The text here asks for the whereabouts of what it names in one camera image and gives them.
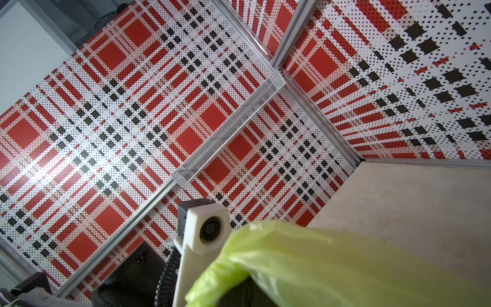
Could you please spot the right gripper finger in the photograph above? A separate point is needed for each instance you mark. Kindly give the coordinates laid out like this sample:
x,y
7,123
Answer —
x,y
246,294

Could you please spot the green plastic bag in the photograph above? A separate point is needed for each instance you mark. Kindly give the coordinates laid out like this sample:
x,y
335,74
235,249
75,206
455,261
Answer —
x,y
298,266

